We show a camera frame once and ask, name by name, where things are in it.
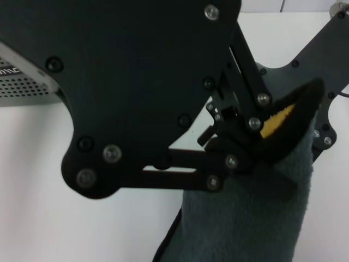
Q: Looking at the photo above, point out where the grey perforated plastic storage box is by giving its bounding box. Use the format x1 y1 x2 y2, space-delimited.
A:
0 40 67 108

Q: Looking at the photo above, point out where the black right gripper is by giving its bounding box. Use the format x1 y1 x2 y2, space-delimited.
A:
256 10 349 164

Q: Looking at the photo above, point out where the green towel with black edge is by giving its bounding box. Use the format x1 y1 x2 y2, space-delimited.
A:
152 78 326 262

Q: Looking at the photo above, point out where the black brand label on box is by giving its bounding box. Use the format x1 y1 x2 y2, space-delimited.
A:
0 64 22 78

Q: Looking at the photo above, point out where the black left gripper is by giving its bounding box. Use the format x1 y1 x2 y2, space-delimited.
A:
0 0 242 200

